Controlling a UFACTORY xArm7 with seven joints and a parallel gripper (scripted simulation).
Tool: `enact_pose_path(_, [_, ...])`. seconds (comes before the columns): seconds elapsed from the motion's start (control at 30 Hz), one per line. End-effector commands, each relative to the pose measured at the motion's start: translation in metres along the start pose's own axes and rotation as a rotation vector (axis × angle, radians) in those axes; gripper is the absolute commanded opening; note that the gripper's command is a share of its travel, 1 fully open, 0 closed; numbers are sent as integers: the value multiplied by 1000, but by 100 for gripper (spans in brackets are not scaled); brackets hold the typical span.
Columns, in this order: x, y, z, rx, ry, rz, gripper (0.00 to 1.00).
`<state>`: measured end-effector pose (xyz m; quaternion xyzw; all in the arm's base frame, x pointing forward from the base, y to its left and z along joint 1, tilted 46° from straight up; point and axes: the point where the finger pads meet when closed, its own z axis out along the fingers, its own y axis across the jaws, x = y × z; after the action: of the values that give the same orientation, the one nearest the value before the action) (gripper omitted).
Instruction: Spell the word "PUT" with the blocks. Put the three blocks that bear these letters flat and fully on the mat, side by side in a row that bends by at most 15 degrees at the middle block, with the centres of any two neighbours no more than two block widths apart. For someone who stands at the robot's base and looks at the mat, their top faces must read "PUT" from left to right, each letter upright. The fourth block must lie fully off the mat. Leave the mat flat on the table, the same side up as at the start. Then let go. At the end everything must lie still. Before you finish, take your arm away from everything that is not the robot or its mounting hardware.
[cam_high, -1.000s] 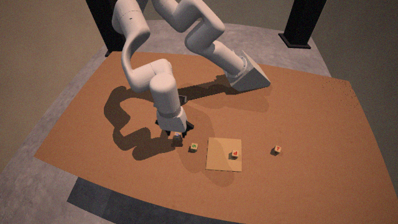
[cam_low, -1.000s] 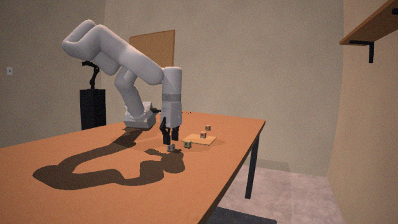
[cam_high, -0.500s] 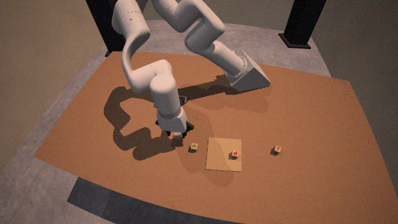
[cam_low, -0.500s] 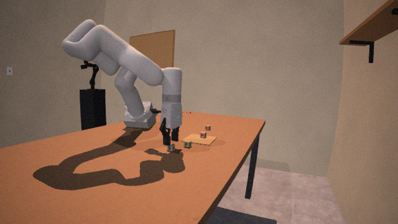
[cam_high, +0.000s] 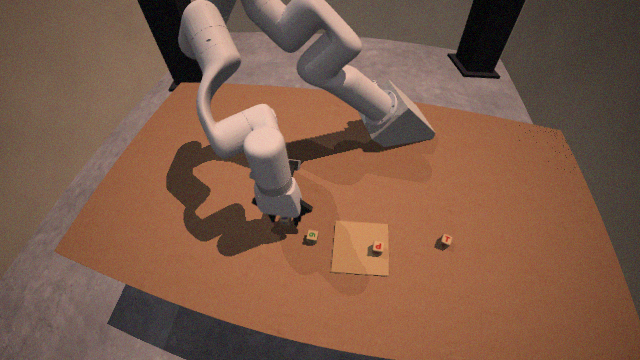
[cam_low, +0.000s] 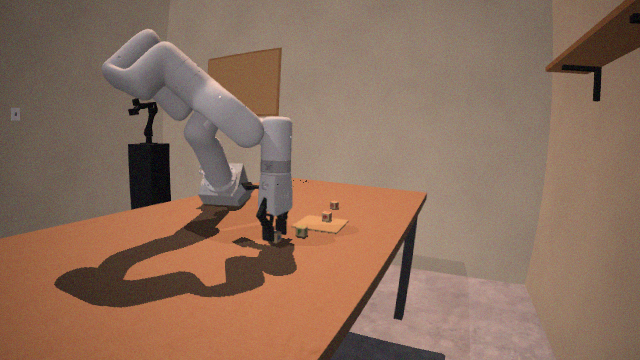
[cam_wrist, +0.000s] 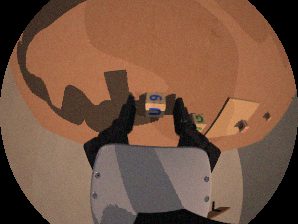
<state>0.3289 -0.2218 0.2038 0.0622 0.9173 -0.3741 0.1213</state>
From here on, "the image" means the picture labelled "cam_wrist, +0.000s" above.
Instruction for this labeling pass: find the beige block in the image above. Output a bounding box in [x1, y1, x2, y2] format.
[237, 120, 249, 133]
[145, 92, 166, 118]
[190, 113, 207, 132]
[265, 112, 271, 122]

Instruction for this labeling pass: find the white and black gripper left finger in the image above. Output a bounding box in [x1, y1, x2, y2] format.
[83, 95, 136, 170]

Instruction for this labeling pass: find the orange flat mat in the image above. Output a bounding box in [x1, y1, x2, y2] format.
[204, 97, 260, 138]

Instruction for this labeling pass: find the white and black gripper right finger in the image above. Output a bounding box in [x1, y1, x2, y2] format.
[173, 97, 221, 173]

